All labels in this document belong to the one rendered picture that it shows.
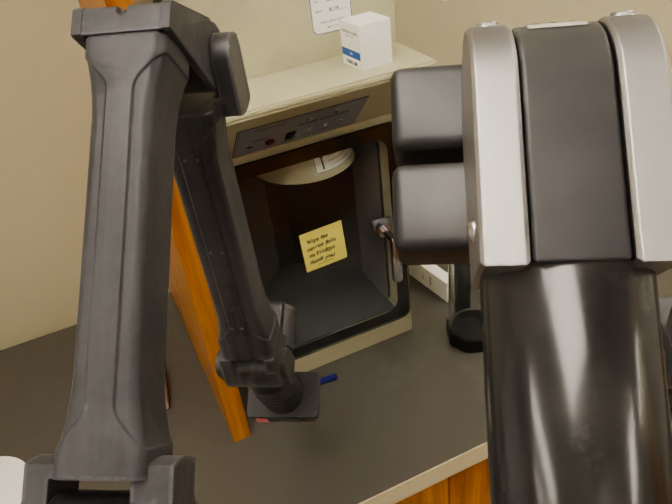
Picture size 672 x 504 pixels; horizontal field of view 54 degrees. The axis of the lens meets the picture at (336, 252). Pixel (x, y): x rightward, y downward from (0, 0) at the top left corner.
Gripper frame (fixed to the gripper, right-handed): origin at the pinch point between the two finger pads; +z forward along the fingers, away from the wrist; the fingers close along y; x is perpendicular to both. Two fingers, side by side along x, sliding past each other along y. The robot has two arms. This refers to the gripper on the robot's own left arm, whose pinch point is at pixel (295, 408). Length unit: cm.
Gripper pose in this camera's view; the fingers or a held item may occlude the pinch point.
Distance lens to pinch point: 104.5
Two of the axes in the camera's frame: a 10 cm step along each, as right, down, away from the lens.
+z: 1.4, 4.4, 8.9
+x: -0.4, 9.0, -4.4
